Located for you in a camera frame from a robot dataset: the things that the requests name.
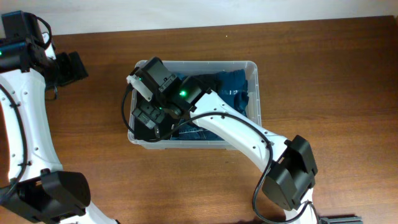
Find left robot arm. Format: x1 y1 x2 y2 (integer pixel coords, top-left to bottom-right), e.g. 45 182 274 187
1 11 113 223

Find dark grey taped shirt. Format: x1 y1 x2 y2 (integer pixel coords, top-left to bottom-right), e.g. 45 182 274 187
196 74 221 92

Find blue taped shirt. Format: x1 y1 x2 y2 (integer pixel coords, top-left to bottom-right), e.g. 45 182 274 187
174 68 250 118

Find clear plastic storage bin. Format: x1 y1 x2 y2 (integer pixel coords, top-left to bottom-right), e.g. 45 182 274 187
127 60 262 150

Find black taped shirt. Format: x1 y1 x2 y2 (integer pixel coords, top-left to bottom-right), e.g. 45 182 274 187
134 93 171 141

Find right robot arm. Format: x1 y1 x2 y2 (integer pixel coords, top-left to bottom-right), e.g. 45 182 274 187
127 57 320 223

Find dark blue jeans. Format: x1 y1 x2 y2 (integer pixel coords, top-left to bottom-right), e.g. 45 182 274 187
170 123 223 141

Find left black camera cable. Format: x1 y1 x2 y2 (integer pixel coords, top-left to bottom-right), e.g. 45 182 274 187
0 14 58 203

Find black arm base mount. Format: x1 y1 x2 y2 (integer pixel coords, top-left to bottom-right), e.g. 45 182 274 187
320 217 363 224

